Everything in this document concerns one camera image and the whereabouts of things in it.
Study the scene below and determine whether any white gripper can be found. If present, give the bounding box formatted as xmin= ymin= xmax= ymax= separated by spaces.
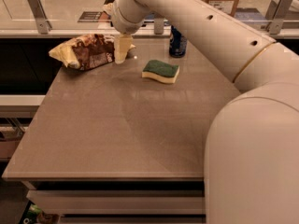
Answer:
xmin=103 ymin=0 xmax=145 ymax=64

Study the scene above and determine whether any brown yellow chip bag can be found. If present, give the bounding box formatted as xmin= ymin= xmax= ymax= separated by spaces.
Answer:
xmin=49 ymin=34 xmax=115 ymax=71

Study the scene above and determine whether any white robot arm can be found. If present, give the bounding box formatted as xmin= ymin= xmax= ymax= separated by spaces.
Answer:
xmin=104 ymin=0 xmax=299 ymax=224

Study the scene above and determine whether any green and yellow sponge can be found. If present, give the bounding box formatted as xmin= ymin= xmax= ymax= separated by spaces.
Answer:
xmin=141 ymin=60 xmax=179 ymax=84

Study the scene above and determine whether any blue pepsi can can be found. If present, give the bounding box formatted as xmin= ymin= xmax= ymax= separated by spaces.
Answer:
xmin=169 ymin=26 xmax=187 ymax=58

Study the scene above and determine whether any grey table drawer front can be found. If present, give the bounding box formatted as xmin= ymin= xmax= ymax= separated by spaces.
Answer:
xmin=27 ymin=190 xmax=206 ymax=215

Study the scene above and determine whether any middle metal glass bracket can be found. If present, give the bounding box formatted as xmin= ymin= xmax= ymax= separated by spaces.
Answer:
xmin=154 ymin=13 xmax=164 ymax=35

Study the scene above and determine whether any metal glass bracket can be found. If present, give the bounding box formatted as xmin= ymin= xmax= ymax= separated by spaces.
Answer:
xmin=154 ymin=13 xmax=164 ymax=35
xmin=27 ymin=0 xmax=51 ymax=35
xmin=265 ymin=0 xmax=292 ymax=35

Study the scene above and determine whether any left metal glass bracket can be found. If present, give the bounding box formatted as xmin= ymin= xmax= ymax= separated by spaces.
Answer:
xmin=27 ymin=0 xmax=51 ymax=35

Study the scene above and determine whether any right metal glass bracket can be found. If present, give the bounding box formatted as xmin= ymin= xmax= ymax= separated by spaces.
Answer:
xmin=265 ymin=0 xmax=292 ymax=35

